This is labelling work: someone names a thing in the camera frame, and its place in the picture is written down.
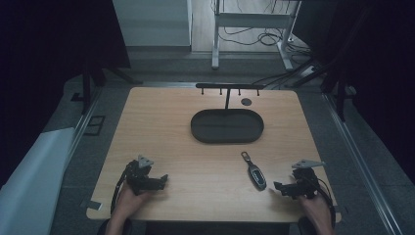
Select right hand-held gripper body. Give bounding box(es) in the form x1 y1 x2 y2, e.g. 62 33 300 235
291 159 327 201

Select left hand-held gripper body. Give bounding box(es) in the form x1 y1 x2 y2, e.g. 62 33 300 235
124 154 156 197

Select black car key fob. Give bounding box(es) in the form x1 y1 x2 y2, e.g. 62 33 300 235
240 151 268 192

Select black key rack with tray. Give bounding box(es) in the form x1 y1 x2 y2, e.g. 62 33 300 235
190 82 266 145

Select person's right hand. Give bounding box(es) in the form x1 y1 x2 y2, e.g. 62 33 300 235
298 194 334 226

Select person's left hand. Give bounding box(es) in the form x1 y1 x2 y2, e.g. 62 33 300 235
115 183 153 223

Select grey tape strip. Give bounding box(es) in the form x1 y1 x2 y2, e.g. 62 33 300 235
86 199 103 212

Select black metal stand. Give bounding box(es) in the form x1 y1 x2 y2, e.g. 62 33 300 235
80 58 144 116
287 48 357 123

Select white rolled sheet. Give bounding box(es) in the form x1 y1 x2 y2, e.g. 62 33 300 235
0 126 76 235

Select white power strip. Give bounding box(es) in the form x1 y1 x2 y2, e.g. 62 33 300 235
300 64 320 78

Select dark curtain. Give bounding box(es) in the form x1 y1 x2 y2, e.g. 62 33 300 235
293 0 415 185
0 0 132 189

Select white cabinet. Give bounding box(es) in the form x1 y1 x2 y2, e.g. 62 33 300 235
112 0 194 49

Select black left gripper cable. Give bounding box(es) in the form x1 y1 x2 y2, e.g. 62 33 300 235
110 161 135 215

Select metal floor rail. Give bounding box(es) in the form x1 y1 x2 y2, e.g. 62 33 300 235
320 92 405 235
63 87 103 168

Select black floor cables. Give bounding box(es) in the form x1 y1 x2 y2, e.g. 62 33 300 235
217 24 311 57

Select white desk frame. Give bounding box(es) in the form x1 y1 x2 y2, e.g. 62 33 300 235
210 0 303 71

